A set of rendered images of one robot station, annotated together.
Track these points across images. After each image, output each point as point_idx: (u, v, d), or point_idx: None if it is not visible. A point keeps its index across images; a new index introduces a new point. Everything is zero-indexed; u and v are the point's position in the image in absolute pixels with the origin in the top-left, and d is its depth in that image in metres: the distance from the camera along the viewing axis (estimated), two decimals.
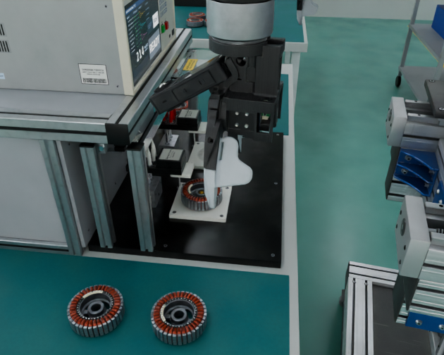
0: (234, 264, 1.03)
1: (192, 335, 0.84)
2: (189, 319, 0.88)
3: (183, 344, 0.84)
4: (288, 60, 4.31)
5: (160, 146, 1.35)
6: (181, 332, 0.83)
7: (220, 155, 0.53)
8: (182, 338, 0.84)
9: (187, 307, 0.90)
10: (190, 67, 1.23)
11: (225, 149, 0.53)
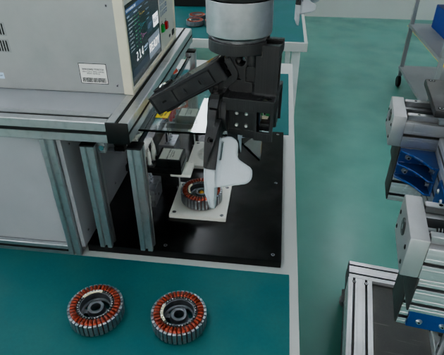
0: (234, 263, 1.03)
1: (192, 334, 0.84)
2: (189, 318, 0.88)
3: (183, 343, 0.84)
4: (288, 60, 4.31)
5: (160, 145, 1.35)
6: (181, 332, 0.83)
7: (220, 155, 0.53)
8: (182, 337, 0.84)
9: (187, 306, 0.90)
10: (165, 114, 0.98)
11: (225, 149, 0.53)
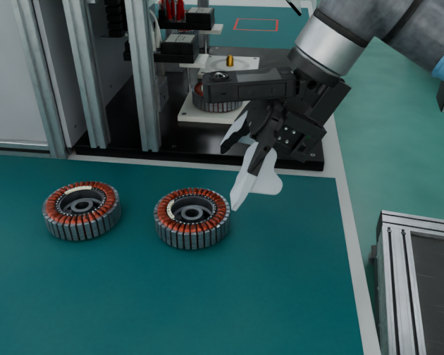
0: None
1: (211, 235, 0.61)
2: None
3: (199, 247, 0.61)
4: None
5: None
6: (196, 230, 0.60)
7: (259, 162, 0.55)
8: (197, 240, 0.61)
9: (202, 207, 0.67)
10: None
11: (266, 158, 0.55)
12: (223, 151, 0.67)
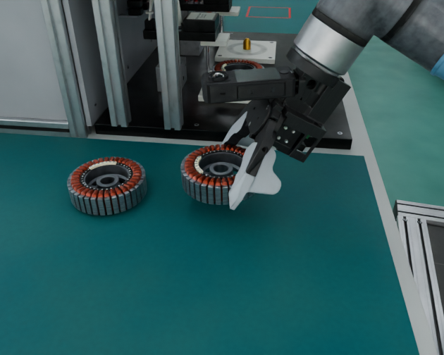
0: None
1: None
2: None
3: None
4: None
5: None
6: (227, 184, 0.56)
7: (258, 162, 0.55)
8: (228, 194, 0.57)
9: (230, 164, 0.63)
10: None
11: (264, 158, 0.55)
12: None
